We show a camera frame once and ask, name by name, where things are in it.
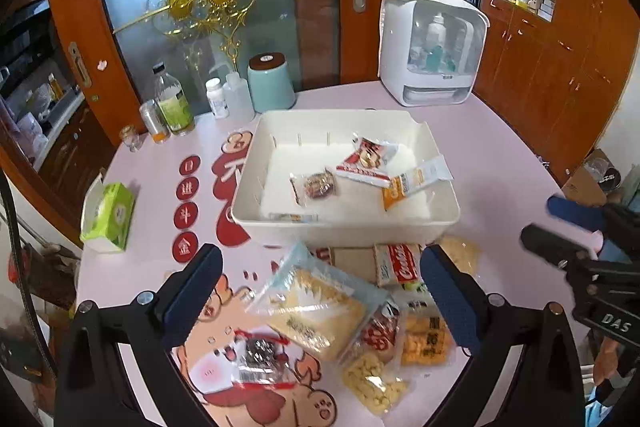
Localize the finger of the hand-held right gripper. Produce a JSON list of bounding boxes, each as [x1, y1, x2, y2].
[[546, 194, 640, 233], [520, 223, 640, 295]]

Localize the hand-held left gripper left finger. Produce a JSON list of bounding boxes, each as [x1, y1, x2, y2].
[[54, 243, 224, 427]]

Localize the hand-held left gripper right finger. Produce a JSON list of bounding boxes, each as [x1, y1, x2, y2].
[[419, 243, 588, 427]]

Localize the orange snack cube packet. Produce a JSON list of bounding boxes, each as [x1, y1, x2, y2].
[[400, 292, 456, 368]]

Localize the clear packet pale yellow pieces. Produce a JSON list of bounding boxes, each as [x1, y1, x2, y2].
[[440, 234, 482, 280]]

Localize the white cracker packet red print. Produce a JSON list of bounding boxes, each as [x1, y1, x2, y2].
[[374, 243, 431, 290]]

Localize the clear packet dark snack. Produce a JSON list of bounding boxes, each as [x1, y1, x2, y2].
[[234, 326, 297, 392]]

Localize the brown paper snack packet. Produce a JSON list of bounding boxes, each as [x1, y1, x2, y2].
[[315, 247, 378, 283]]

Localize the clear packet yellow balls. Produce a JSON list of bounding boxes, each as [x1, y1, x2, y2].
[[340, 299, 411, 418]]

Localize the orange white snack bar packet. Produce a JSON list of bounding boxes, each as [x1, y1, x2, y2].
[[382, 156, 454, 211]]

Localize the clear packet brown snack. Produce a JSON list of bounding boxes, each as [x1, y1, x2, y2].
[[289, 168, 338, 208]]

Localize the red white snack packet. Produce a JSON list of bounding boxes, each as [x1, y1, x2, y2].
[[334, 133, 401, 189]]

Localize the white plastic storage bin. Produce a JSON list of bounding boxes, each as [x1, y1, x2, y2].
[[231, 108, 461, 249]]

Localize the person's right hand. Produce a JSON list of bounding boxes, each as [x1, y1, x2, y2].
[[592, 336, 632, 383]]

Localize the cardboard box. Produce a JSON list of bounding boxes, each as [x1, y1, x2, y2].
[[562, 148, 626, 208]]

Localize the pink printed tablecloth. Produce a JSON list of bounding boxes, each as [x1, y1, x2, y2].
[[74, 80, 601, 427]]

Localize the person's blue pants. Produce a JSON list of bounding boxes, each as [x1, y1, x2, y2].
[[582, 382, 640, 427]]

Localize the green tissue box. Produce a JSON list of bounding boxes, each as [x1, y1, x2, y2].
[[80, 174, 137, 254]]

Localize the small glass jar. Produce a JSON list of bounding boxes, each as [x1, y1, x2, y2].
[[119, 126, 146, 153]]

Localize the silver metal can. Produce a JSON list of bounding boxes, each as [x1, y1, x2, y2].
[[139, 100, 171, 143]]

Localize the glass bottle green label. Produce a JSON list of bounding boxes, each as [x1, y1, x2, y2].
[[151, 62, 196, 137]]

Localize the white pill bottle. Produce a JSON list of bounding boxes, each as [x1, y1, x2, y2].
[[205, 78, 231, 120]]

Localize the clear plastic squeeze bottle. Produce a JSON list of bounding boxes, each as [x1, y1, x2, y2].
[[222, 72, 256, 122]]

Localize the stack of small boxes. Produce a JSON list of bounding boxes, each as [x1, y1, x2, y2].
[[520, 0, 557, 22]]

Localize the kitchen counter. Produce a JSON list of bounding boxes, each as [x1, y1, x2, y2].
[[15, 90, 87, 158]]

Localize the teal canister brown lid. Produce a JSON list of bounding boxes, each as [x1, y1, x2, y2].
[[247, 52, 297, 114]]

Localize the white cabinet clear door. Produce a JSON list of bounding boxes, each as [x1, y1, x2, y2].
[[377, 0, 491, 108]]

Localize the glass sliding door gold ornament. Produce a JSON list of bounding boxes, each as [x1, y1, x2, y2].
[[45, 0, 401, 158]]

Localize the wooden wall cabinet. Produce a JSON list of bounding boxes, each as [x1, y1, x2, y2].
[[470, 0, 640, 188]]

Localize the brass door handle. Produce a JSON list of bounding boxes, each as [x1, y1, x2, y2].
[[67, 41, 93, 89]]

